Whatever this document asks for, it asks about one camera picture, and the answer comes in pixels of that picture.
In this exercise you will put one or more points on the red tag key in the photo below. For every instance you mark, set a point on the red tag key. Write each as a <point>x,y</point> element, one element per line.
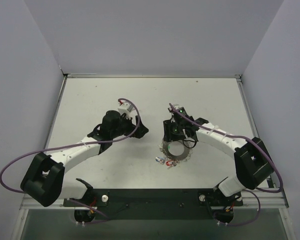
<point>171,164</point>

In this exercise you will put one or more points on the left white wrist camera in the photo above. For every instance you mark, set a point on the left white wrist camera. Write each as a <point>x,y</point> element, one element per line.
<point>125,108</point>

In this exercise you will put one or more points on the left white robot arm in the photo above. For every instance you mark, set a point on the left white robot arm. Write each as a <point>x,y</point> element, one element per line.
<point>44,179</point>

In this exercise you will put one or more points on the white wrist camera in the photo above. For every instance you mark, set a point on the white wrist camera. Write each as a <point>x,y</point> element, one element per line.
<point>125,108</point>
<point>174,107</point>

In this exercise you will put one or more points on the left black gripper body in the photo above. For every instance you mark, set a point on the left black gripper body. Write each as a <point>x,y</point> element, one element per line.
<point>136,126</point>

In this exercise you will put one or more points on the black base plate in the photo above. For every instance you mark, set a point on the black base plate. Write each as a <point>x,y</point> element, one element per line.
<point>153,204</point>

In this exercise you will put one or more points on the metal disc with keyrings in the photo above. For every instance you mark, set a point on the metal disc with keyrings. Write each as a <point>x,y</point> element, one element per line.
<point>176,151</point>

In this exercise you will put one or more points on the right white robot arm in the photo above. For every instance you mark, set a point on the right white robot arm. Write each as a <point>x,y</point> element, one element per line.
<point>251,159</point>

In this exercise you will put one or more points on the blue tag key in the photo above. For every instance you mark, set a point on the blue tag key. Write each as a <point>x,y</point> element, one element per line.
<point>160,160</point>

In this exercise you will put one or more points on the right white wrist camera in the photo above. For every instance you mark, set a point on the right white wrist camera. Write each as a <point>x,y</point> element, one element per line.
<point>174,107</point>

